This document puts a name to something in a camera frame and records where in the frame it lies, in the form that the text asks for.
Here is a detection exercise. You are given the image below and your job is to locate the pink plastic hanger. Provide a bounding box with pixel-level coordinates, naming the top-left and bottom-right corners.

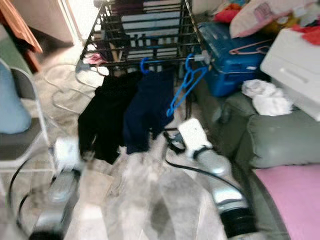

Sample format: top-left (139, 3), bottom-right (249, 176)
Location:
top-left (229, 39), bottom-right (273, 56)

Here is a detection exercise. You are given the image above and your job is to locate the navy garment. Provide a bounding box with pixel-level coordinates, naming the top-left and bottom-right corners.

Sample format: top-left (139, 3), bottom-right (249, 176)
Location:
top-left (122, 70), bottom-right (173, 155)

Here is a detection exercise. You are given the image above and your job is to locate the black garment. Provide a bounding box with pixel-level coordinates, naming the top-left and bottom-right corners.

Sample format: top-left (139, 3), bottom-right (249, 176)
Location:
top-left (77, 70), bottom-right (143, 165)

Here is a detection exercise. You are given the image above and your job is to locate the blue suitcase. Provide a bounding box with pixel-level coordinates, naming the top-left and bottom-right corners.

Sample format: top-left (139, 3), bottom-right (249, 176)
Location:
top-left (197, 21), bottom-right (276, 98)

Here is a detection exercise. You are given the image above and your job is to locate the crumpled white cloth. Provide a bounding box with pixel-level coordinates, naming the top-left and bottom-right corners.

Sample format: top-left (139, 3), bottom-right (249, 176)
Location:
top-left (241, 79), bottom-right (295, 117)

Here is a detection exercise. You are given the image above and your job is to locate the green sofa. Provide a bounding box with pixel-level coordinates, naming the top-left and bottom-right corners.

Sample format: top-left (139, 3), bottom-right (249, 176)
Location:
top-left (190, 80), bottom-right (320, 240)

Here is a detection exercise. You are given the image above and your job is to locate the black metal drying rack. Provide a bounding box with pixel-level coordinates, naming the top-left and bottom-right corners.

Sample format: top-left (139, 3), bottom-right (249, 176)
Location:
top-left (77, 0), bottom-right (211, 118)

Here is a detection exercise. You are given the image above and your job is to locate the pink cushion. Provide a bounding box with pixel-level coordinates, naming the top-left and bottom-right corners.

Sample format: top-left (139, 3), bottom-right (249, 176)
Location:
top-left (252, 166), bottom-right (320, 240)

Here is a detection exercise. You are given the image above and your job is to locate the red cloth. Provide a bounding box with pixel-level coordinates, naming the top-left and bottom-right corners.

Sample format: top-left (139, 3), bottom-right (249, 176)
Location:
top-left (214, 4), bottom-right (241, 23)

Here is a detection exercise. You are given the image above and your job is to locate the white grey folding chair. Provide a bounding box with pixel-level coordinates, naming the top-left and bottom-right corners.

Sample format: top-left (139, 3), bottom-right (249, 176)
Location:
top-left (0, 60), bottom-right (53, 173)

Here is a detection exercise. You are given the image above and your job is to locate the white box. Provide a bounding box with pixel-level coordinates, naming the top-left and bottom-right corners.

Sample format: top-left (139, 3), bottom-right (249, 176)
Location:
top-left (260, 27), bottom-right (320, 122)

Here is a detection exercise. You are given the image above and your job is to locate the light blue chair cushion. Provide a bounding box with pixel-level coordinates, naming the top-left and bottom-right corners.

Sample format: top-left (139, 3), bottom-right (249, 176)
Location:
top-left (0, 60), bottom-right (33, 135)

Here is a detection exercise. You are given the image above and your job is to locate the pink white pillow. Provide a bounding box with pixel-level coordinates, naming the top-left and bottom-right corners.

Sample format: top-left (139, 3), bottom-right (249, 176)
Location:
top-left (230, 0), bottom-right (306, 40)

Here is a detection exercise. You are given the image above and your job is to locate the brown wooden board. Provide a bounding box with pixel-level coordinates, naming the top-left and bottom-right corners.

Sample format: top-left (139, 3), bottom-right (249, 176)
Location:
top-left (0, 0), bottom-right (43, 55)

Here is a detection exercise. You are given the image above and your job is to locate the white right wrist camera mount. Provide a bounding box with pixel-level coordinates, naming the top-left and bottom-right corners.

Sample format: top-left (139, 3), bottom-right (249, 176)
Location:
top-left (178, 118), bottom-right (211, 161)

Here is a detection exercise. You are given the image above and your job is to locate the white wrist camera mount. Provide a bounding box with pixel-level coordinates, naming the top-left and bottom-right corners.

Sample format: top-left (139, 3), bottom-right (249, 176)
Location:
top-left (52, 136), bottom-right (83, 173)
top-left (178, 118), bottom-right (211, 161)

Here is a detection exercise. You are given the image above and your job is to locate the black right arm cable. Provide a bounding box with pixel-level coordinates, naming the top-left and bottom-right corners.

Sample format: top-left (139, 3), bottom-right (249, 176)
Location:
top-left (164, 150), bottom-right (246, 196)

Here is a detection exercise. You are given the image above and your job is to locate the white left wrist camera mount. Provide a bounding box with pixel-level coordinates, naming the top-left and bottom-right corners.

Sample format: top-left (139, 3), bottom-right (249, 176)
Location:
top-left (52, 136), bottom-right (83, 173)

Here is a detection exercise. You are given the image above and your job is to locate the white wire frame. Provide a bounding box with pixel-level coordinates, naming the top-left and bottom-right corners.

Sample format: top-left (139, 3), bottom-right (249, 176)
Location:
top-left (42, 64), bottom-right (96, 113)

